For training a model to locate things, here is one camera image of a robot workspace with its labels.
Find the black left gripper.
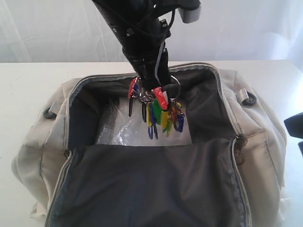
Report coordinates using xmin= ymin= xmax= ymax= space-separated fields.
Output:
xmin=93 ymin=0 xmax=171 ymax=89

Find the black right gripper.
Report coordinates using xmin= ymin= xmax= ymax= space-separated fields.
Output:
xmin=284 ymin=113 xmax=303 ymax=153

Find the colourful key tag bunch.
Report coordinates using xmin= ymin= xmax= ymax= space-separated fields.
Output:
xmin=128 ymin=76 xmax=185 ymax=140

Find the white fabric duffel bag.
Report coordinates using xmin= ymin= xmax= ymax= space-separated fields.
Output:
xmin=12 ymin=63 xmax=289 ymax=227

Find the white paper sheet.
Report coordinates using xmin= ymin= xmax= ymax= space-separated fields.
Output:
xmin=95 ymin=97 xmax=192 ymax=146

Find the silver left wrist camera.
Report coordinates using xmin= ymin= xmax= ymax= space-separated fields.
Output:
xmin=156 ymin=0 xmax=202 ymax=24

